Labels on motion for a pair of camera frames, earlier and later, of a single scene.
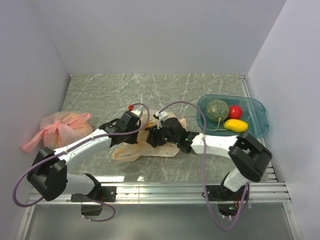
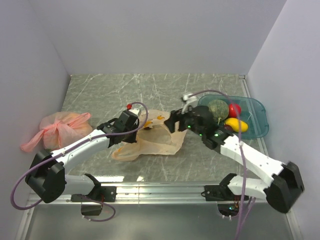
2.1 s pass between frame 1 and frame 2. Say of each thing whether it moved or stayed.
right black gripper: moved
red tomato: stayed
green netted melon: stayed
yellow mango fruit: stayed
